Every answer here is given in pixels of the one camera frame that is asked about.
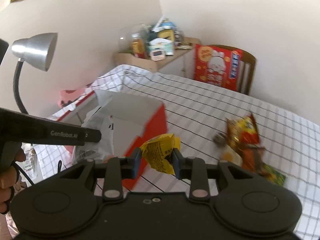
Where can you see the person's left hand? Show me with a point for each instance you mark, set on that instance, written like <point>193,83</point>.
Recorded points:
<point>9,178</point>

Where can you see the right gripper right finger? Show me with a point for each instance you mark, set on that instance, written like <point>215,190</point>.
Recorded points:
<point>182,166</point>

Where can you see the pink cloth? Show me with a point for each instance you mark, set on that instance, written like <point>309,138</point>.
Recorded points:
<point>66,97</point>

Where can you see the red yellow chip bag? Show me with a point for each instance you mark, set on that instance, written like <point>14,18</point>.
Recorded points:
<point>243,131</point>

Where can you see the white digital timer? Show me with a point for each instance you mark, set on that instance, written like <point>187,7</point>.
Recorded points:
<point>157,55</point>

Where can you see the silver desk lamp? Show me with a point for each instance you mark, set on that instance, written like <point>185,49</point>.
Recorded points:
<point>38,51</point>

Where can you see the orange drink bottle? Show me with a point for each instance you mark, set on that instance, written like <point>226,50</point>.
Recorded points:
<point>138,47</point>

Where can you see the egg picture snack packet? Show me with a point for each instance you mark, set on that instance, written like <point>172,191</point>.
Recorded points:
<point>228,154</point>

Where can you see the wooden chair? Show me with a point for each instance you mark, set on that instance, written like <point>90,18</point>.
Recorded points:
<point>246,70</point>

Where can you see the glass dome jar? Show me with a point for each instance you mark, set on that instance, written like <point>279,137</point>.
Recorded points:
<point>127,34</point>

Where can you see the small brown candy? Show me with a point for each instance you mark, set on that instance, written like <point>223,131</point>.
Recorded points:
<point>220,139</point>

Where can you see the tissue pack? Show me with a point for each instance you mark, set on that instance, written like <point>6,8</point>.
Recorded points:
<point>163,44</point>

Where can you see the red and white cardboard box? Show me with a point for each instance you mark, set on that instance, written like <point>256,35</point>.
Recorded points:
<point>125,121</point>

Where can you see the dark red snack packet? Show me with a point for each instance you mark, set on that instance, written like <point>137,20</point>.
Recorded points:
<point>252,157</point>

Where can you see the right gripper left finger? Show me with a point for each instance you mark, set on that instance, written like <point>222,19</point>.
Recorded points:
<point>129,166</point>

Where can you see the checkered white tablecloth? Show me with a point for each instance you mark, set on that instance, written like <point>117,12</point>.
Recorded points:
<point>197,111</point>

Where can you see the yellow snack packet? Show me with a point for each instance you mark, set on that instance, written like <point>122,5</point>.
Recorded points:
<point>157,152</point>

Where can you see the red rabbit cushion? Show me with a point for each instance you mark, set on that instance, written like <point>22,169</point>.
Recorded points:
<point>217,66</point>

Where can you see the green snack packet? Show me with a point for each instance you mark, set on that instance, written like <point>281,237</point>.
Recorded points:
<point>272,175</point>

